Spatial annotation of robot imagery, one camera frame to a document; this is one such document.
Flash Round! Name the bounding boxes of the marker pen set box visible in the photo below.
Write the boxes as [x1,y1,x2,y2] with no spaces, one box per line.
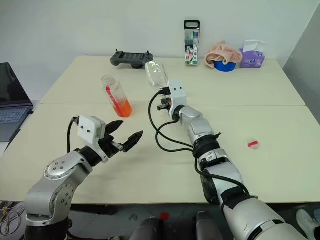
[183,19,201,67]

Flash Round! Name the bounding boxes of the blue tape roll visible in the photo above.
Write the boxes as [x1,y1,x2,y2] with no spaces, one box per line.
[214,59,236,73]

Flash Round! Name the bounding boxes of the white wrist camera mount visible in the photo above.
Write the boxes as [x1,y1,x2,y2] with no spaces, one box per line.
[167,79,188,119]
[77,115,110,165]

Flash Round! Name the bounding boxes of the grey handheld remote controller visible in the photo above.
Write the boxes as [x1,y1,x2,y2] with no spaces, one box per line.
[110,49,155,70]

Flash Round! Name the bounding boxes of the purple tissue box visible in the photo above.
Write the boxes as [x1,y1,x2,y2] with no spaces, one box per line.
[239,39,266,69]

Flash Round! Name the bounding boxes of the dark laptop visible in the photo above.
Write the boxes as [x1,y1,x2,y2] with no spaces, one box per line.
[0,62,35,143]

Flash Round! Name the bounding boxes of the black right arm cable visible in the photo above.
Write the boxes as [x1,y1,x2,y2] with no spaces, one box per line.
[148,89,258,210]

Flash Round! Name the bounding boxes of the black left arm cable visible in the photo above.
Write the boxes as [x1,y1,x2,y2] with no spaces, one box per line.
[66,116,81,154]

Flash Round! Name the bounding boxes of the pink towel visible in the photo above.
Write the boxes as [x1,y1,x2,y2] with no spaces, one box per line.
[204,41,243,70]

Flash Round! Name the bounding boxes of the tangled floor cables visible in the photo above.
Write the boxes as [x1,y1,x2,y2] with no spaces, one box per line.
[0,199,26,240]

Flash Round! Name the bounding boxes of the clear bottle cap red label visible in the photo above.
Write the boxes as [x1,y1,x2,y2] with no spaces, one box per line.
[246,138,261,151]

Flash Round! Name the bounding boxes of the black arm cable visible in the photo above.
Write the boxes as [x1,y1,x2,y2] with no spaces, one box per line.
[148,89,258,210]
[66,116,81,154]

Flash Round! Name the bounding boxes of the bottle with orange liquid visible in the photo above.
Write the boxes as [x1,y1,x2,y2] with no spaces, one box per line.
[100,74,133,118]

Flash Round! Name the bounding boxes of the clear plastic bottle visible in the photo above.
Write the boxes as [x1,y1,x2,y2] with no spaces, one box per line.
[144,60,171,91]

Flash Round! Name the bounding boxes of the dark rounded shape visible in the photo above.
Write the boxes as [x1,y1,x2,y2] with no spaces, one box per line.
[129,216,161,240]

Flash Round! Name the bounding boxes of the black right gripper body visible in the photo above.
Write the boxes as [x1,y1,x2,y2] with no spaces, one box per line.
[156,103,175,115]

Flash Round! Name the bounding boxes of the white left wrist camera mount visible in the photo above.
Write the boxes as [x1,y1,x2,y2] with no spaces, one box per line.
[77,115,110,165]

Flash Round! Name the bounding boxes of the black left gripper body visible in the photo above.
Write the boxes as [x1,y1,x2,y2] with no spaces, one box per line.
[98,133,125,159]

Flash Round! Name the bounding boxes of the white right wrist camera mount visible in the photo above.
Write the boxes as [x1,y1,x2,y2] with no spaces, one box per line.
[167,79,188,119]

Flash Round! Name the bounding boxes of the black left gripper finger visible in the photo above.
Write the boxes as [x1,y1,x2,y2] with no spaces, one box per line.
[121,130,145,153]
[105,119,125,137]

